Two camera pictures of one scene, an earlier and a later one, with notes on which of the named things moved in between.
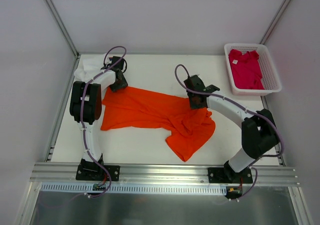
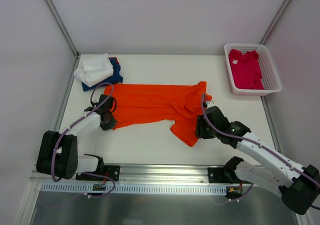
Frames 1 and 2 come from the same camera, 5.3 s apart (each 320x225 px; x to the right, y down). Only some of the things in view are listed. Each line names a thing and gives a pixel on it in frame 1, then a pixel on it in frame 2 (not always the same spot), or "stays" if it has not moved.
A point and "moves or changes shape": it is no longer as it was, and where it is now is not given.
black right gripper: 196,101 → 201,129
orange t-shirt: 126,107 moves or changes shape
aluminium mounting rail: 63,172 stays
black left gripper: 119,82 → 110,121
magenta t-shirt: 246,69 stays
